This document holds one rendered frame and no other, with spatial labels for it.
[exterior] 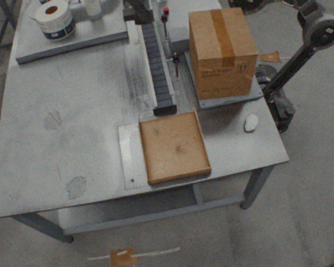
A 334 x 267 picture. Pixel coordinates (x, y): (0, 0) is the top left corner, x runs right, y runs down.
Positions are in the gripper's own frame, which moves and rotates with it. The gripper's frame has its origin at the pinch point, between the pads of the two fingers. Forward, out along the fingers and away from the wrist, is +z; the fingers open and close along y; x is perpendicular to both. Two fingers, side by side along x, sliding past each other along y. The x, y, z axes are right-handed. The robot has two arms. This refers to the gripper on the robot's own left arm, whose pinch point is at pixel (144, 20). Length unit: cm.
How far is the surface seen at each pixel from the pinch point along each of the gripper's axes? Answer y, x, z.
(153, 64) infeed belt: -0.2, 25.2, -13.7
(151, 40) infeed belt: -2.0, 11.8, -2.8
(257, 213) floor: -51, 129, 14
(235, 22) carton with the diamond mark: -37, 15, -37
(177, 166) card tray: -1, 69, -44
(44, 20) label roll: 53, -12, -1
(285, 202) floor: -71, 127, 15
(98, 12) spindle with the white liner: 24.6, -12.6, 11.9
